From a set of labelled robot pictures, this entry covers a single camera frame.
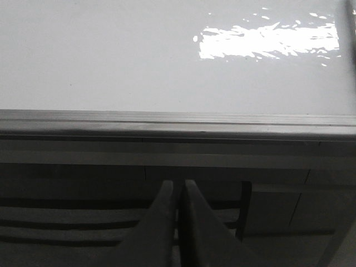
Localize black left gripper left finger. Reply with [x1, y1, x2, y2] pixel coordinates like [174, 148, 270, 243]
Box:
[92, 181, 174, 266]

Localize grey whiteboard ledge tray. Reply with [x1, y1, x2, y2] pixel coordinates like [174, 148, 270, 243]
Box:
[1, 109, 355, 142]

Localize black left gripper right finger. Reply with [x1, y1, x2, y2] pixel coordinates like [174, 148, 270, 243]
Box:
[180, 180, 267, 266]

